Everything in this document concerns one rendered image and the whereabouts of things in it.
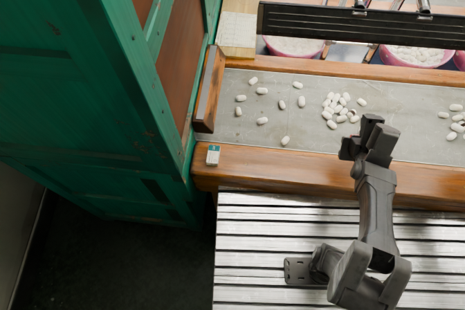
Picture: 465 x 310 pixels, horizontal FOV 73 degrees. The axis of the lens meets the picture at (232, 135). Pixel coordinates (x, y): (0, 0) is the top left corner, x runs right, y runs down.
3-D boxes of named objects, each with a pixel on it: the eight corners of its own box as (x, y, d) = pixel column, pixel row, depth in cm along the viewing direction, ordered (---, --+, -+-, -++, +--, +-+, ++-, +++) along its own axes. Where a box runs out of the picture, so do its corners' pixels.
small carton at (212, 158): (217, 166, 94) (217, 163, 92) (206, 165, 95) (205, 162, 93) (220, 148, 97) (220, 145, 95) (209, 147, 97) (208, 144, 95)
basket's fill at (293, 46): (321, 69, 121) (324, 59, 116) (262, 64, 122) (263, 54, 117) (320, 26, 131) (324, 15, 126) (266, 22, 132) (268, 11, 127)
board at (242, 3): (254, 60, 113) (254, 57, 111) (212, 57, 114) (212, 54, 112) (261, -4, 127) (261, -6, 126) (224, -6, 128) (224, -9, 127)
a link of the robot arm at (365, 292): (322, 241, 84) (349, 272, 52) (347, 250, 82) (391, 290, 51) (314, 263, 83) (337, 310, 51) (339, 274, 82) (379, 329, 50)
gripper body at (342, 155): (341, 135, 84) (349, 145, 78) (380, 138, 84) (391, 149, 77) (337, 156, 87) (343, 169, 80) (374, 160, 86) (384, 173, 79)
